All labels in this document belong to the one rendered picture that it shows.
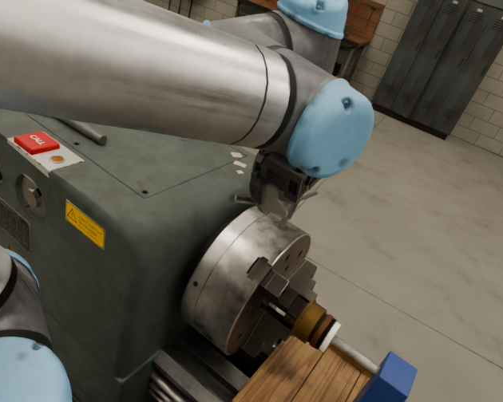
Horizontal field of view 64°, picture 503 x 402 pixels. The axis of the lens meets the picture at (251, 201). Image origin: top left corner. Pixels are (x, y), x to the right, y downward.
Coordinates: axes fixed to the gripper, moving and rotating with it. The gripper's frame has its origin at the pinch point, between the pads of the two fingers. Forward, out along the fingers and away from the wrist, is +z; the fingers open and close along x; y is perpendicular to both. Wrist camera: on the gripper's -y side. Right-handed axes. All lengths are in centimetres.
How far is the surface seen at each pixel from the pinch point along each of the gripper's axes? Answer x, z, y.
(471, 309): 178, 198, 80
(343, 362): 11, 52, 24
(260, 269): -2.5, 13.9, 2.9
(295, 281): 8.0, 27.3, 6.7
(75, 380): -34, 55, -26
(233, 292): -8.4, 16.4, 1.2
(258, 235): 2.6, 12.3, -1.7
